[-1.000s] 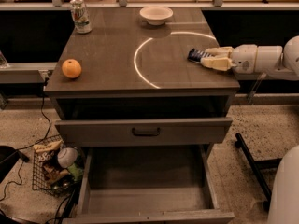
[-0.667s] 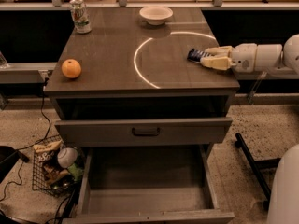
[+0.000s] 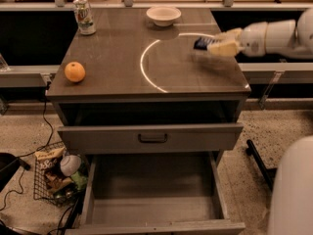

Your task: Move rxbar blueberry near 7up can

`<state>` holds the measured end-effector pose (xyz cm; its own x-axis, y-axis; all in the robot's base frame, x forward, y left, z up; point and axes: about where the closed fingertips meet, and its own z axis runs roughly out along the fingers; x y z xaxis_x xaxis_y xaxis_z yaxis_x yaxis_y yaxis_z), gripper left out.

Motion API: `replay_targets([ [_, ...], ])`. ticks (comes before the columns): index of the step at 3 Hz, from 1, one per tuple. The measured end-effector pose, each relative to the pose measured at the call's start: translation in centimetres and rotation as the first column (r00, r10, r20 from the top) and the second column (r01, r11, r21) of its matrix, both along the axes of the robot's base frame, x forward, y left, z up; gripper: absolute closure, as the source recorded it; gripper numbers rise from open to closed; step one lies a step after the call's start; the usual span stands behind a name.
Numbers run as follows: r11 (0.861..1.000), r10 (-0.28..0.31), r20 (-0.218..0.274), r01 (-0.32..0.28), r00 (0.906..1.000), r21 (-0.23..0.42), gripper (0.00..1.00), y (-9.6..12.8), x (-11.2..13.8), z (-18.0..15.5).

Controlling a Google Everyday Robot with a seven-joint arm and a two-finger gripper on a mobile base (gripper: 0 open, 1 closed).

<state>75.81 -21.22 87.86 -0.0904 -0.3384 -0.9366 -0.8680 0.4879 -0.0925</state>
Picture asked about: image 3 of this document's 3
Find grey open bottom drawer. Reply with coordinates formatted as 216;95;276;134
65;152;246;235

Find white bowl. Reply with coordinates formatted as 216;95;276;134
146;6;181;26

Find yellow chip bag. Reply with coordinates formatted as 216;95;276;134
34;147;65;161

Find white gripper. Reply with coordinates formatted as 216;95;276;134
207;22;268;57

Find grey middle drawer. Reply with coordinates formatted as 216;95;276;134
58;123;244;155

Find green 7up can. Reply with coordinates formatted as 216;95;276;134
73;0;96;35

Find black wire basket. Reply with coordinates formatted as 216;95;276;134
33;142;88;206

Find green snack bag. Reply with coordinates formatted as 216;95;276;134
70;171;88;191

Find white round container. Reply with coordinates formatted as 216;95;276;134
60;155;81;176

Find orange fruit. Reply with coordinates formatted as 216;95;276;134
65;62;86;82

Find black power cable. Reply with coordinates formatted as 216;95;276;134
0;81;79;235

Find black object at left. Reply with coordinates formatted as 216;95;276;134
0;153;30;192

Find grey drawer cabinet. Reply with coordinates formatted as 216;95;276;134
47;8;250;129

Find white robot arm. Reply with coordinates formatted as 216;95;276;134
204;9;313;235

